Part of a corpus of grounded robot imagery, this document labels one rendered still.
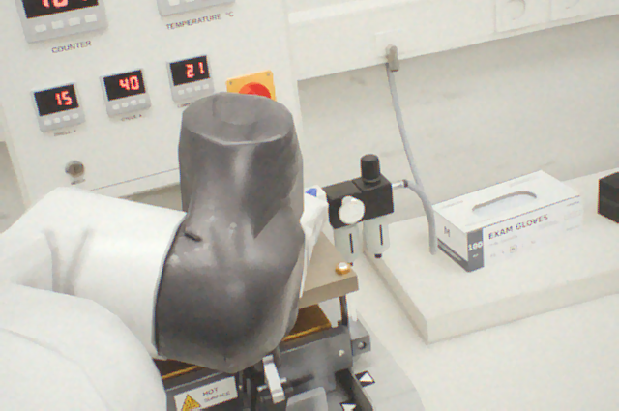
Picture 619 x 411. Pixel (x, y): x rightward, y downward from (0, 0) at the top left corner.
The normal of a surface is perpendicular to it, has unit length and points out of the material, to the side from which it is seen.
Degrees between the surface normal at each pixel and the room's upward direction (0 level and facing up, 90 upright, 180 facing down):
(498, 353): 0
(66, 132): 90
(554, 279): 0
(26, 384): 41
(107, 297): 77
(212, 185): 46
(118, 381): 53
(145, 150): 90
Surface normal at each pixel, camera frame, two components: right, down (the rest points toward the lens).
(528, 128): 0.27, 0.40
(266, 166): 0.51, 0.12
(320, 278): -0.11, -0.89
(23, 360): 0.35, -0.92
